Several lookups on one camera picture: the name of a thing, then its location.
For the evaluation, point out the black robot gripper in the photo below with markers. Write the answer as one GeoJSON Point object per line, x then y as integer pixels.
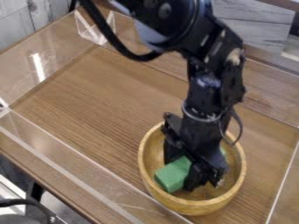
{"type": "Point", "coordinates": [196, 140]}

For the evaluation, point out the green rectangular block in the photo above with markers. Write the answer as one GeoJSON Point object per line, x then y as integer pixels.
{"type": "Point", "coordinates": [171, 175]}

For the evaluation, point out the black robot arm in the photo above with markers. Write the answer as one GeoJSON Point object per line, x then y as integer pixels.
{"type": "Point", "coordinates": [181, 26]}

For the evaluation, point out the brown wooden bowl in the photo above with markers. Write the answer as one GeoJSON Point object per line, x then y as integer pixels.
{"type": "Point", "coordinates": [205, 199]}

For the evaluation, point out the black table leg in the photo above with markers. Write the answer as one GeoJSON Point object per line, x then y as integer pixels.
{"type": "Point", "coordinates": [36, 192]}

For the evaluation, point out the clear acrylic tray wall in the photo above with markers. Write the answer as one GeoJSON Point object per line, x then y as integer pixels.
{"type": "Point", "coordinates": [83, 183]}

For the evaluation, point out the clear acrylic corner bracket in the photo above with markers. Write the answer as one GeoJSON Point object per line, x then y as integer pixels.
{"type": "Point", "coordinates": [88, 31]}

